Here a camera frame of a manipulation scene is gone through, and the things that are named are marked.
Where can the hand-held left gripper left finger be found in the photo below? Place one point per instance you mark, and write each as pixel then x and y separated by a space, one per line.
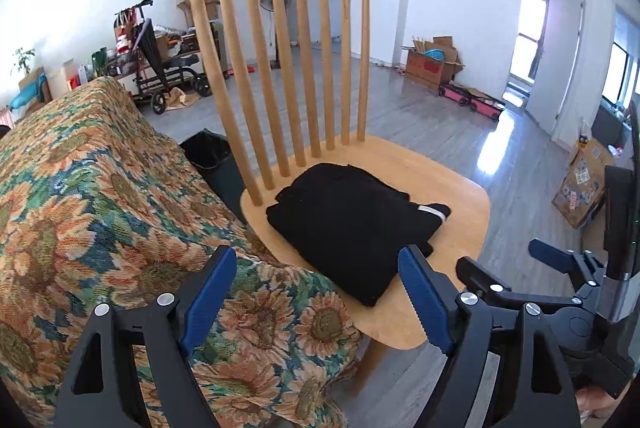
pixel 207 303

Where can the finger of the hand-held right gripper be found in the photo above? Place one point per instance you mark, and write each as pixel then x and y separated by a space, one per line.
pixel 480 277
pixel 555 255

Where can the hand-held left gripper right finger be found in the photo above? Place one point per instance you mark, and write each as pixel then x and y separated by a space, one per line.
pixel 425 303

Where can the black knit sweater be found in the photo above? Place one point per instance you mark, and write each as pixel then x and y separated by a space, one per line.
pixel 350 223

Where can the person's right hand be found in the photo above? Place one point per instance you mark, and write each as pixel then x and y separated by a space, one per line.
pixel 595 404

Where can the sticker-covered cardboard box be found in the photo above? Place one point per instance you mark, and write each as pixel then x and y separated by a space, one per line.
pixel 582 188

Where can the sunflower tablecloth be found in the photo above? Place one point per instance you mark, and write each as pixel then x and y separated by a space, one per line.
pixel 100 233

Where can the black waste bin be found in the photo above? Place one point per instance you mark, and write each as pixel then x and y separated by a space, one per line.
pixel 210 157

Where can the pink suitcase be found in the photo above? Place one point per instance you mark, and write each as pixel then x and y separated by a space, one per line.
pixel 470 100

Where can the open red-printed cardboard box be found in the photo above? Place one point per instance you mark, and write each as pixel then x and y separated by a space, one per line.
pixel 432 62

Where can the wooden chair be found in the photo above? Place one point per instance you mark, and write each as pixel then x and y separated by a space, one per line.
pixel 320 107

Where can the black trolley cart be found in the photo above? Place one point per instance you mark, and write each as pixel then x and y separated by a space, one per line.
pixel 160 62

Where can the teal plastic box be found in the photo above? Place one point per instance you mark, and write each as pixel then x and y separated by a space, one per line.
pixel 25 95

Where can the black standing fan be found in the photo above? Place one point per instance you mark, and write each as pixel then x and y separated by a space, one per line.
pixel 274 12

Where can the potted plant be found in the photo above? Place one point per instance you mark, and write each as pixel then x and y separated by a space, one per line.
pixel 22 60

